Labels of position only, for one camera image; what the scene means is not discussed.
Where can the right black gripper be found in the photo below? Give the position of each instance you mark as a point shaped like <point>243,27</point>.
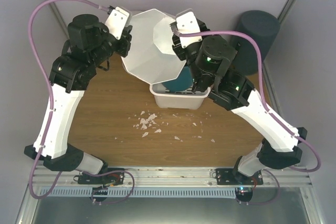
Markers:
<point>176,49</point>

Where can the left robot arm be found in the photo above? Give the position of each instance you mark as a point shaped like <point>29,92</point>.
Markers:
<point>90,44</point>

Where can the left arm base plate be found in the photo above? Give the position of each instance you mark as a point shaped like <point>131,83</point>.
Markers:
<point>113,179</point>

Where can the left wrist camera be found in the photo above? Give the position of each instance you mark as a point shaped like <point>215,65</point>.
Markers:
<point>117,20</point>

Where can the teal round bin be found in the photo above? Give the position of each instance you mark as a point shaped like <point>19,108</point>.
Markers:
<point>181,83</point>

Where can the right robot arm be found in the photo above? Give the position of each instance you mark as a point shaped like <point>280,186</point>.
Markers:
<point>209,58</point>

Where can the white faceted bin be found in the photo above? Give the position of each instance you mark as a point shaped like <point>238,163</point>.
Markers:
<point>151,57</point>

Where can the white rectangular tub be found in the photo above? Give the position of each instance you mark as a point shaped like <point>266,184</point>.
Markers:
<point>179,100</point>

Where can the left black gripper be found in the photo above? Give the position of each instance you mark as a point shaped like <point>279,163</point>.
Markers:
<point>124,50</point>

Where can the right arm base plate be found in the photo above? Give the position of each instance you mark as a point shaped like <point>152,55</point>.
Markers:
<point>226,176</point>

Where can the aluminium front rail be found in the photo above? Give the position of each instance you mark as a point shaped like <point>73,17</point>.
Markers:
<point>176,177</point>

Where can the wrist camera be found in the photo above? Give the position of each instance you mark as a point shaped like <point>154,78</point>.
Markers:
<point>186,23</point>
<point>117,20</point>

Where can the dark grey round bin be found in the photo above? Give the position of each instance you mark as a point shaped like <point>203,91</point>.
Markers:
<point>263,28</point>

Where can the grey slotted cable duct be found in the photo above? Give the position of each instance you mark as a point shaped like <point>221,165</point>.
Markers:
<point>145,192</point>

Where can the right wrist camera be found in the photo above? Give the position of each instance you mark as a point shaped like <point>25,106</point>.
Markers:
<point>186,23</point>

